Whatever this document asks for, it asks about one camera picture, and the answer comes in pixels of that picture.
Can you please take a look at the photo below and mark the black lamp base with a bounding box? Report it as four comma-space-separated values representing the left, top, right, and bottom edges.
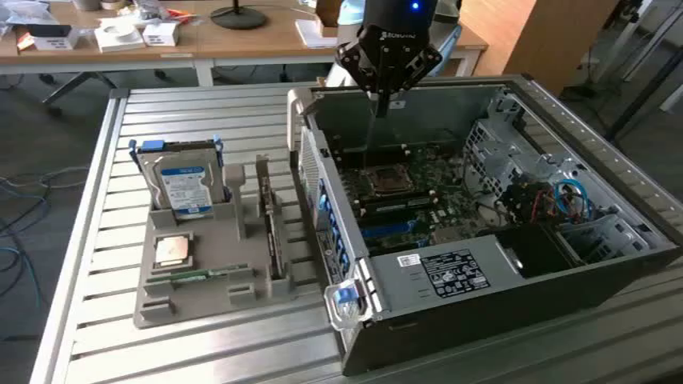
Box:
209, 0, 268, 30

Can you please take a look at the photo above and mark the black fan shroud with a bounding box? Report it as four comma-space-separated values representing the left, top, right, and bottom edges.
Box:
493, 223, 584, 279

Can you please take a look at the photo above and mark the white paper pad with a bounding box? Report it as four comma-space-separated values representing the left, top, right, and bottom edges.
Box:
294, 18, 338, 50

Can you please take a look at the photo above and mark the dark graphics card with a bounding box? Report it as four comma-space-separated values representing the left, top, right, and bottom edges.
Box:
253, 154, 293, 282

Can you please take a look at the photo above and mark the wooden desk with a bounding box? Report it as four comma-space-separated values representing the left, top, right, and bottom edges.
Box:
0, 0, 489, 87

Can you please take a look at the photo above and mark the copper-toned CPU chip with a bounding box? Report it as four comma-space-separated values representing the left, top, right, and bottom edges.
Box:
152, 235, 193, 268

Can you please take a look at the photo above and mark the black installed RAM stick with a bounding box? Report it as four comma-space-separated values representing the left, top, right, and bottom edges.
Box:
361, 194, 434, 215

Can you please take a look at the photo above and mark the blue data wire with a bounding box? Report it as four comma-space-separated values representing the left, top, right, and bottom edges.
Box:
552, 179, 596, 223

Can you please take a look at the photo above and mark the floor cable bundle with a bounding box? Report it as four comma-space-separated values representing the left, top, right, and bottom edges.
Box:
0, 166, 92, 341

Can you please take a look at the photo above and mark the grey power supply unit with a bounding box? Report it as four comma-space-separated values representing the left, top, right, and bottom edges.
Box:
368, 235, 521, 313

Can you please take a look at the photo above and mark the small white labelled box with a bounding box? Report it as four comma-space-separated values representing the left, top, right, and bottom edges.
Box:
141, 22, 180, 47

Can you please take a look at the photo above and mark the hard disk in blue caddy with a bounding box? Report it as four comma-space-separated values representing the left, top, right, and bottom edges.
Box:
129, 134, 225, 220

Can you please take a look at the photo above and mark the green RAM stick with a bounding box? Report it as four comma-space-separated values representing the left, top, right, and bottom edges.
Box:
146, 263, 250, 283

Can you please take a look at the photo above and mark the blue expansion slot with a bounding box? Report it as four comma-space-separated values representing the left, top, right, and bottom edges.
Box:
361, 218, 420, 238

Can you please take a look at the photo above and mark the CPU socket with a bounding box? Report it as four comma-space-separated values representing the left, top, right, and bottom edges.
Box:
360, 164, 413, 198

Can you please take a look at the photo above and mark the grey parts rack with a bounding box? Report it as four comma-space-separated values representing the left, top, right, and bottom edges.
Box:
130, 163, 297, 330

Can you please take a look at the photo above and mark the green motherboard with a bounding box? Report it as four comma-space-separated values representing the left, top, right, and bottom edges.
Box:
334, 143, 502, 257

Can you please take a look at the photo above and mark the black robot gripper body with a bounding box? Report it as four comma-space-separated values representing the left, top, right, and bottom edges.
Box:
357, 0, 434, 94

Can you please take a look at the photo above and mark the perforated metal drive cage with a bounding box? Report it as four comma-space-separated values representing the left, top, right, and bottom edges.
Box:
461, 118, 541, 194

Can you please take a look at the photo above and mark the metal disk bay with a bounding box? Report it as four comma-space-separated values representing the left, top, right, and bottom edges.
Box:
557, 214, 654, 265

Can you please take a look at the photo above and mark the wooden cabinet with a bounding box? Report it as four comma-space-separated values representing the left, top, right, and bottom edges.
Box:
457, 0, 622, 97

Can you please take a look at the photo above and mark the brown cardboard box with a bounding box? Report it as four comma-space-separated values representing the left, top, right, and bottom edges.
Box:
313, 0, 344, 28

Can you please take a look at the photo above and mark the white box with black label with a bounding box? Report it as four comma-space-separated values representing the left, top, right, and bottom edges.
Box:
25, 24, 81, 51

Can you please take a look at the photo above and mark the black open PC case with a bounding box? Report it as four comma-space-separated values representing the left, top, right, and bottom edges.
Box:
285, 73, 683, 377

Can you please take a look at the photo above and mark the blue case release latch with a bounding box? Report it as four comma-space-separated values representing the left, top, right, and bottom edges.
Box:
332, 279, 369, 314

